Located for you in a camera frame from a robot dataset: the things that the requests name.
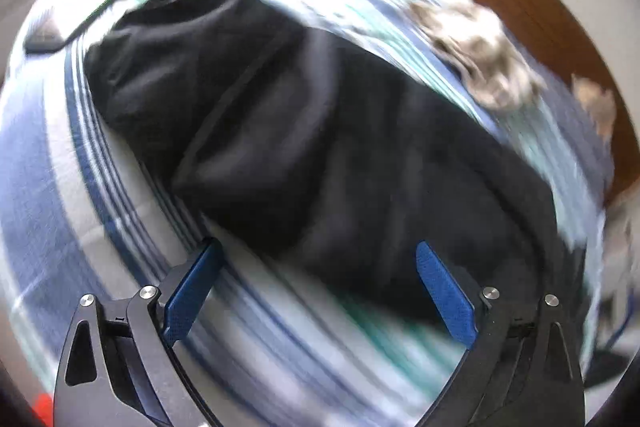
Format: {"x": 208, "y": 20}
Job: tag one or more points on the striped blue green bed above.
{"x": 50, "y": 167}

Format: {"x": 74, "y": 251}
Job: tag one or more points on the blue checked pillow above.
{"x": 575, "y": 132}

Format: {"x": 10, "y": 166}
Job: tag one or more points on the black puffer jacket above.
{"x": 310, "y": 147}

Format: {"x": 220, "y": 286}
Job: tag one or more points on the wooden headboard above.
{"x": 540, "y": 12}

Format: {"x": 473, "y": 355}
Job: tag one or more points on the red bed base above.
{"x": 42, "y": 409}

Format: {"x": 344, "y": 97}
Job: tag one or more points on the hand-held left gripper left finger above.
{"x": 192, "y": 282}

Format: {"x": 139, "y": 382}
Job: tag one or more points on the striped pillow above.
{"x": 597, "y": 104}

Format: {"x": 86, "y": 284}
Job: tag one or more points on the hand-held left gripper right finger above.
{"x": 445, "y": 292}

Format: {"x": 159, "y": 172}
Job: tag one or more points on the beige garment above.
{"x": 475, "y": 42}

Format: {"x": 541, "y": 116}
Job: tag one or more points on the flat rectangular pad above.
{"x": 45, "y": 39}

